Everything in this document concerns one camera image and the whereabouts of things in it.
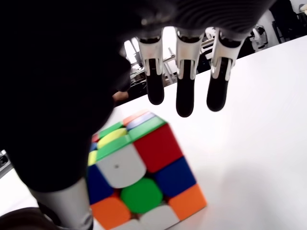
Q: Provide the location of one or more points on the person's bare forearm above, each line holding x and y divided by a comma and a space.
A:
121, 96

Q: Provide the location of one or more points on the multicoloured Rubik's cube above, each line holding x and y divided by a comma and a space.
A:
156, 148

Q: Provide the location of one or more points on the robot right hand black silver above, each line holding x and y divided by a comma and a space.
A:
48, 72

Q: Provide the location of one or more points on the dark brown round plate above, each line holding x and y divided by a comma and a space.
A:
14, 220

